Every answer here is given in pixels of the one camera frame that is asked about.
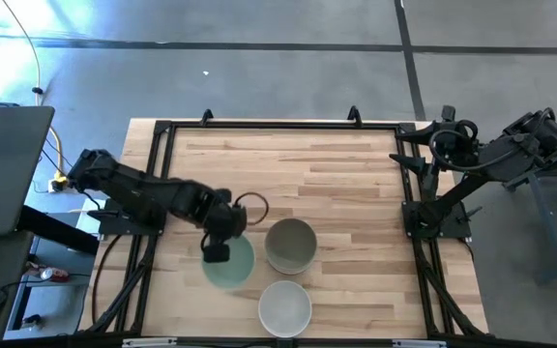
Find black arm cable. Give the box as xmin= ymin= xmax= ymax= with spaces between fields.
xmin=233 ymin=191 xmax=271 ymax=227
xmin=427 ymin=119 xmax=519 ymax=174

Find black stand beam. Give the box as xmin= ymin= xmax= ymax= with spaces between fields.
xmin=15 ymin=205 xmax=101 ymax=256

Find grey laptop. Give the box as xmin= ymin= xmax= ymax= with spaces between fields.
xmin=0 ymin=105 xmax=56 ymax=237

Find blue metal cart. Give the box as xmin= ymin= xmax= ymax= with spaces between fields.
xmin=503 ymin=123 xmax=557 ymax=286

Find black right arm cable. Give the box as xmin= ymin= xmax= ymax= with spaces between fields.
xmin=427 ymin=119 xmax=519 ymax=174

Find white speckled bowl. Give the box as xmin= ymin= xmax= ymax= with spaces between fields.
xmin=257 ymin=280 xmax=313 ymax=339

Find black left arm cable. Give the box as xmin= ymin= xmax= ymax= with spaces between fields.
xmin=233 ymin=191 xmax=271 ymax=227

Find grey bowl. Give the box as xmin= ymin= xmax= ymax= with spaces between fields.
xmin=264 ymin=217 xmax=318 ymax=276

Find white table edge bracket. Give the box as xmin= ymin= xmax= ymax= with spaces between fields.
xmin=393 ymin=339 xmax=448 ymax=348
xmin=122 ymin=337 xmax=178 ymax=348

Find black aluminium table frame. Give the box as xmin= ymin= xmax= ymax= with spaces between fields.
xmin=78 ymin=104 xmax=491 ymax=348

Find yellow power plug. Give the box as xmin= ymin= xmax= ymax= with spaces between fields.
xmin=47 ymin=174 xmax=71 ymax=193

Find yellow cable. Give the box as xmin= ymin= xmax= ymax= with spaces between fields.
xmin=1 ymin=0 xmax=67 ymax=183

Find black floor cable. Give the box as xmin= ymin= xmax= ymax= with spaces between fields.
xmin=89 ymin=234 xmax=124 ymax=326

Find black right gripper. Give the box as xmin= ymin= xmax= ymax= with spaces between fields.
xmin=389 ymin=119 xmax=482 ymax=176

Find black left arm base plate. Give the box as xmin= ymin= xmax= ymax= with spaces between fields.
xmin=87 ymin=196 xmax=169 ymax=237

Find red drink can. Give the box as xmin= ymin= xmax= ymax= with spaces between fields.
xmin=41 ymin=267 xmax=71 ymax=284

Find green bowl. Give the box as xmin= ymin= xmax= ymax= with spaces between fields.
xmin=201 ymin=233 xmax=256 ymax=290

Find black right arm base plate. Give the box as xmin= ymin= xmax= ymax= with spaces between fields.
xmin=402 ymin=200 xmax=473 ymax=239

